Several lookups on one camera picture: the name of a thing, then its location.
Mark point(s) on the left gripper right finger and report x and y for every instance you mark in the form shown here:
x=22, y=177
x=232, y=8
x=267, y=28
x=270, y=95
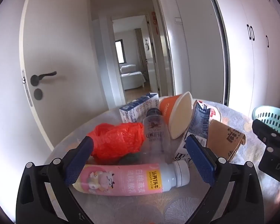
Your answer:
x=245, y=204

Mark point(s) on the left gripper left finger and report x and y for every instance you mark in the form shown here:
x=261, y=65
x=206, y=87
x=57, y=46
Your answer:
x=33, y=204

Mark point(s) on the brown paper bag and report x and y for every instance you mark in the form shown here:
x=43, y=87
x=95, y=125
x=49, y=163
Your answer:
x=224, y=141

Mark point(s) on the white panda paper cup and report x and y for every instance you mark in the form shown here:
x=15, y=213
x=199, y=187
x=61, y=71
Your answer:
x=215, y=114

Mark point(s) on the dark blue milk carton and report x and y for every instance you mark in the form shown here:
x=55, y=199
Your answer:
x=198, y=127

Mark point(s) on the red plastic bag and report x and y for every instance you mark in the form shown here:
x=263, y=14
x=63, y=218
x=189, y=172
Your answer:
x=112, y=142

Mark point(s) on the clear plastic bottle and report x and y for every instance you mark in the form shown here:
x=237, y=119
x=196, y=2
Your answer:
x=156, y=147

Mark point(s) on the pink yogurt drink bottle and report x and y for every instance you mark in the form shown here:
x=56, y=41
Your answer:
x=132, y=180

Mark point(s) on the white blue milk carton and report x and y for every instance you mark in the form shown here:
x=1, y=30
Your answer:
x=136, y=110

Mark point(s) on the white bedroom door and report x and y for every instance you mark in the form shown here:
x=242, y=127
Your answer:
x=56, y=35

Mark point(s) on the mint green laundry basket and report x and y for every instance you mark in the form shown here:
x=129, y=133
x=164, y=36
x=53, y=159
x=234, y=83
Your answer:
x=269, y=115

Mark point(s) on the white wardrobe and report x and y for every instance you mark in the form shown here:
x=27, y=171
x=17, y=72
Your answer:
x=253, y=34

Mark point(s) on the distant white bed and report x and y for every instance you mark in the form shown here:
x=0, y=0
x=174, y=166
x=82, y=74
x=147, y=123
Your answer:
x=131, y=77

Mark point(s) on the black door handle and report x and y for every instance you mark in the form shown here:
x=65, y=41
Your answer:
x=35, y=79

